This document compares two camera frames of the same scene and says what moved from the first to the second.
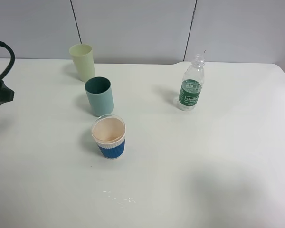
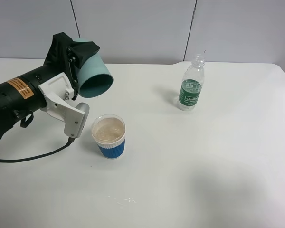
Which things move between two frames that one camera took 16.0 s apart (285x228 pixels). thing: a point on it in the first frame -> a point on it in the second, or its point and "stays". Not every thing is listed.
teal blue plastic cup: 99,92 -> 95,79
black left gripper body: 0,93 -> 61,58
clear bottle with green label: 192,84 stays
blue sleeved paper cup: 109,132 stays
